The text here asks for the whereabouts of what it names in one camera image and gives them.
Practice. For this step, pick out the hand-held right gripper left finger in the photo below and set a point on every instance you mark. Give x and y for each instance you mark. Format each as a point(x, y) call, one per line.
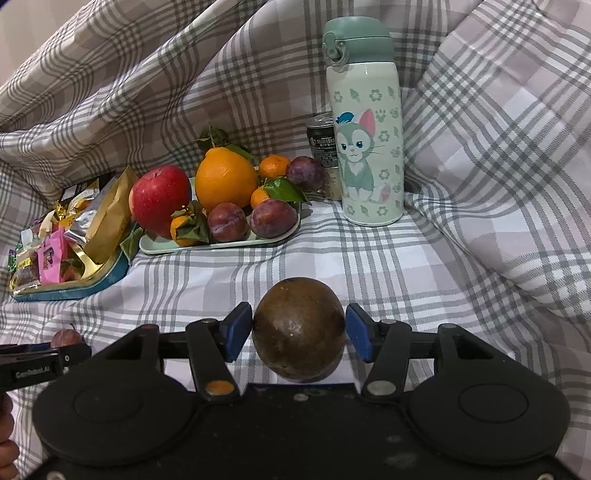
point(238, 330)

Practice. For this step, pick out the red apple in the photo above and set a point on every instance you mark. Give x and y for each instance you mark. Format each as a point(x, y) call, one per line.
point(159, 198)

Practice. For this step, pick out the pink snack packet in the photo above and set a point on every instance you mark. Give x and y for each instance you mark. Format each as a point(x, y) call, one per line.
point(48, 258)

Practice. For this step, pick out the small mandarin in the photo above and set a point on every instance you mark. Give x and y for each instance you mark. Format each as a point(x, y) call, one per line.
point(274, 167)

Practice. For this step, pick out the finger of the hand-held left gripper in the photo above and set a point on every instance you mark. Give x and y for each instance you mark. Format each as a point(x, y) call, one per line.
point(76, 355)
point(27, 350)

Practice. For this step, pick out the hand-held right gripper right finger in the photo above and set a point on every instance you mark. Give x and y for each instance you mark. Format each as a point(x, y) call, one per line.
point(358, 332)

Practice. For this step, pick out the green foil candy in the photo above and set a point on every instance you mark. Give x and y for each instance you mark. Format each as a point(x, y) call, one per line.
point(14, 261)

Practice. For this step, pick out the dark brown kiwi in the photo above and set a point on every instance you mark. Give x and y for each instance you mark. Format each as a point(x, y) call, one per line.
point(299, 330)

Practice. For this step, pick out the silver foil pouch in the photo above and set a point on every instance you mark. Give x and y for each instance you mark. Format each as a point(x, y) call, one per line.
point(85, 221)

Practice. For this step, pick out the purple plum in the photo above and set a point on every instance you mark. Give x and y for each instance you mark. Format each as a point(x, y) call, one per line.
point(227, 222)
point(67, 338)
point(304, 173)
point(273, 218)

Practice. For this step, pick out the dark drink can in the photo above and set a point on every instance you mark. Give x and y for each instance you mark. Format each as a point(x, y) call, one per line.
point(323, 143)

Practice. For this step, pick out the pale green plate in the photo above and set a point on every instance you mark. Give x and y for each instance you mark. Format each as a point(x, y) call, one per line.
point(207, 247)

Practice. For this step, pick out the tan paper pouch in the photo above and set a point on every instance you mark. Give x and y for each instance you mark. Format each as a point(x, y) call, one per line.
point(108, 217)

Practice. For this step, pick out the person's left hand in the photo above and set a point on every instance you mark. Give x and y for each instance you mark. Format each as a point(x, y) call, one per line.
point(5, 452)

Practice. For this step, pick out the mandarin with leaves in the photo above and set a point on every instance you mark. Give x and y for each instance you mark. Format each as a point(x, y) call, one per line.
point(258, 197)
point(182, 230)

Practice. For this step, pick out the blue-rimmed snack tin tray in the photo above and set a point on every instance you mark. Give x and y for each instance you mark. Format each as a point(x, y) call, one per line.
point(83, 286)

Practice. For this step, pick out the pear-shaped orange with leaves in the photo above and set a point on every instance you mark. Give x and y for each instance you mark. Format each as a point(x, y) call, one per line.
point(226, 180)

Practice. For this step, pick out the grey plaid blanket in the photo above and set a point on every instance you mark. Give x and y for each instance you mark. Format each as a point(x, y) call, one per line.
point(415, 258)

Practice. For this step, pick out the black snack packet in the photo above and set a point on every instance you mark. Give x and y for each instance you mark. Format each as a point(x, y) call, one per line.
point(85, 187)

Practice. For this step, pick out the green cat print bottle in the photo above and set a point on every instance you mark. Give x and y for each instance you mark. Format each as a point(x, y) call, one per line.
point(367, 138)

